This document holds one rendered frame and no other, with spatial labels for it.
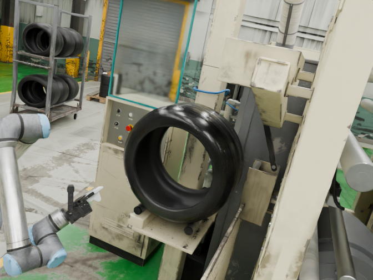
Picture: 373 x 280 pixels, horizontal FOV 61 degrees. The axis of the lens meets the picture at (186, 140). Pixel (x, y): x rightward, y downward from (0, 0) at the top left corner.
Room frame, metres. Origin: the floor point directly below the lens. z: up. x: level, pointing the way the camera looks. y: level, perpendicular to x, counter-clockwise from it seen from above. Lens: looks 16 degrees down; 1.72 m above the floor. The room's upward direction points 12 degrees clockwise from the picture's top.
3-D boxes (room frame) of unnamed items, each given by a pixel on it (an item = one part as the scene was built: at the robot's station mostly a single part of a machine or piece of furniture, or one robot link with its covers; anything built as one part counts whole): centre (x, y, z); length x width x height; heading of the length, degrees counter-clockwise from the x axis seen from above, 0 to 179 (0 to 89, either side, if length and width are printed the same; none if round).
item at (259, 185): (1.66, -0.45, 1.05); 0.20 x 0.15 x 0.30; 162
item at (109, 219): (2.43, 0.33, 0.63); 0.56 x 0.41 x 1.27; 72
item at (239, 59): (1.35, -0.26, 1.71); 0.61 x 0.25 x 0.15; 162
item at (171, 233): (1.57, -0.02, 0.80); 0.37 x 0.36 x 0.02; 72
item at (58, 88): (5.37, 2.45, 0.96); 1.36 x 0.71 x 1.92; 174
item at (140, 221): (1.61, 0.11, 0.83); 0.36 x 0.09 x 0.06; 162
